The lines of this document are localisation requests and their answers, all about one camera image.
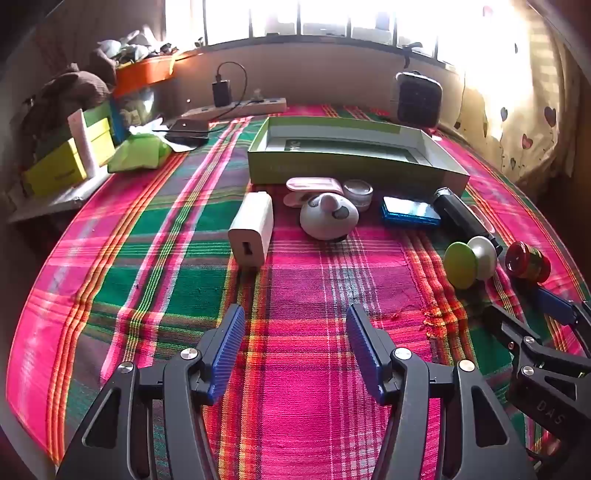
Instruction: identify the red-capped small bottle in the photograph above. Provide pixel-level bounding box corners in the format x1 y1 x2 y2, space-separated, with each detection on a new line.
505 241 551 282

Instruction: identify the black cable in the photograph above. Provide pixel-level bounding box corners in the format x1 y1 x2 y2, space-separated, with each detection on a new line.
152 61 249 134

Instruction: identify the white charger adapter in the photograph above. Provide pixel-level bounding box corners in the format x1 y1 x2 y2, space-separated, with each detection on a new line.
228 191 275 266

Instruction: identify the pink green plaid blanket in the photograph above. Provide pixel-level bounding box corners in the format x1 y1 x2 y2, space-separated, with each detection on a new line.
4 104 591 480

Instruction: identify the black phone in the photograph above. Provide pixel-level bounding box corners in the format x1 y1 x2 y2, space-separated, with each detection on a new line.
165 118 211 144

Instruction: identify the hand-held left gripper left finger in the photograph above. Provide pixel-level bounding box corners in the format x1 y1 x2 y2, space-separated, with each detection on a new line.
55 304 246 480

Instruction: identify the green cardboard box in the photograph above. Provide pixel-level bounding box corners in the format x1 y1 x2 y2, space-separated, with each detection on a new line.
247 115 472 197

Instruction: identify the white paper sheet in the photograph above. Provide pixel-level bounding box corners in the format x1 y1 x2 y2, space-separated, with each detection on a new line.
129 117 208 153

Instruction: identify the cream heart print curtain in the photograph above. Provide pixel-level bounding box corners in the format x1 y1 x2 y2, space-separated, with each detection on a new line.
455 0 578 185

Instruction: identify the yellow cardboard box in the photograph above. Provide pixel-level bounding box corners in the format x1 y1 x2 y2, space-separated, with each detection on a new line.
23 119 116 197

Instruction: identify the blue packet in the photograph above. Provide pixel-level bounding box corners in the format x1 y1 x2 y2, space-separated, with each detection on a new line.
381 196 441 227

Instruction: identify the brown cloth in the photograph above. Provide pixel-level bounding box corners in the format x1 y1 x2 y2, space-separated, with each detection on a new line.
18 48 116 139

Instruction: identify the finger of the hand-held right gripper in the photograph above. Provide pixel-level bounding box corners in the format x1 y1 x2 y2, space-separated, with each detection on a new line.
536 287 591 335
483 305 591 384

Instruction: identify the lime flat box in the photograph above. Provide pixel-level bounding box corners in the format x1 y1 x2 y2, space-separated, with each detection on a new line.
37 102 114 153

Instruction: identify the pink oblong case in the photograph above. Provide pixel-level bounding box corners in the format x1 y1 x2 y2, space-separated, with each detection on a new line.
285 176 343 195

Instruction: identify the small clear jar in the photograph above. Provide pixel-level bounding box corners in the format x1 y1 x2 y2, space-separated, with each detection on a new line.
342 179 374 212

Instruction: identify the blue flat box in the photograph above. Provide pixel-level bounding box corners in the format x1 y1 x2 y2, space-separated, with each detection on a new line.
108 99 132 144

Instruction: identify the white power strip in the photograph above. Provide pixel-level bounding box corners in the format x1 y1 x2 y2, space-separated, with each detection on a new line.
181 97 288 121

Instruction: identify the orange tray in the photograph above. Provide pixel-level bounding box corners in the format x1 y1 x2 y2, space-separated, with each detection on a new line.
113 51 178 97

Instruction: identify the black cylinder torch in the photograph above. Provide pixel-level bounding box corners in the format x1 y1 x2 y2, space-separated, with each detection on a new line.
431 187 504 254

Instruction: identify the window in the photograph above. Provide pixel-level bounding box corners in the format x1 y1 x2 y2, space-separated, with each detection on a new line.
164 0 467 61

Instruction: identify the grey side shelf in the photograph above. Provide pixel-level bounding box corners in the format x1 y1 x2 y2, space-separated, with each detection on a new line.
7 173 112 224

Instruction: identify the white tube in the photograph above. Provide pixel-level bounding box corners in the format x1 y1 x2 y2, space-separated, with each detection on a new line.
68 110 98 178

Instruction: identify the clear plastic container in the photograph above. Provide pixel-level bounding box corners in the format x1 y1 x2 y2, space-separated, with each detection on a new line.
115 88 155 125

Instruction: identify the white panda toy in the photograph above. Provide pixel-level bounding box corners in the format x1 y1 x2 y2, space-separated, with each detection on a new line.
299 193 361 241

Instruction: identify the small grey space heater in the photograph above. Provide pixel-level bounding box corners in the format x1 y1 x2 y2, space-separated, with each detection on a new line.
396 70 443 127

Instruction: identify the pile of small clutter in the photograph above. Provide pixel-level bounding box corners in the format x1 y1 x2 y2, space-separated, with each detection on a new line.
97 28 181 63

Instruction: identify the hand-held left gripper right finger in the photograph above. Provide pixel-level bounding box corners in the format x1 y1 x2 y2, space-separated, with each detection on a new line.
346 302 539 480

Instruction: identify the black power adapter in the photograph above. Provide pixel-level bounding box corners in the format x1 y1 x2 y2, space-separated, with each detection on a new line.
211 80 232 108

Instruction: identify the green white round knob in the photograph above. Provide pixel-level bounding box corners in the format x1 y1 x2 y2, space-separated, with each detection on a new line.
444 235 498 291

